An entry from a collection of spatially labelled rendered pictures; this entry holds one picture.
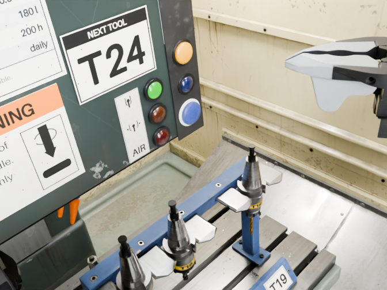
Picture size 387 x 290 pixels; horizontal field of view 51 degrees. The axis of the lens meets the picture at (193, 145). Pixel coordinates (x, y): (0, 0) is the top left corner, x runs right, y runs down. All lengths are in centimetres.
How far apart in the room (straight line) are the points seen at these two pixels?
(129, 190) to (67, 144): 152
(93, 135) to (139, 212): 140
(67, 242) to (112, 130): 100
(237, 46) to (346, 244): 74
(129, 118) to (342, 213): 107
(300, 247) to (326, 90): 82
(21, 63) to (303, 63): 27
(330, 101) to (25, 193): 32
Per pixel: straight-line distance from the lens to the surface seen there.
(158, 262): 80
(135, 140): 47
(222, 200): 89
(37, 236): 133
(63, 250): 144
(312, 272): 117
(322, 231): 141
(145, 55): 45
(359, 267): 137
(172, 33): 46
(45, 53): 39
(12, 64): 38
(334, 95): 45
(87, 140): 44
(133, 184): 195
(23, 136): 40
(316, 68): 43
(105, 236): 176
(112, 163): 47
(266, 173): 96
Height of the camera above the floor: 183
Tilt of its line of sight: 35 degrees down
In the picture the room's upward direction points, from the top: 7 degrees counter-clockwise
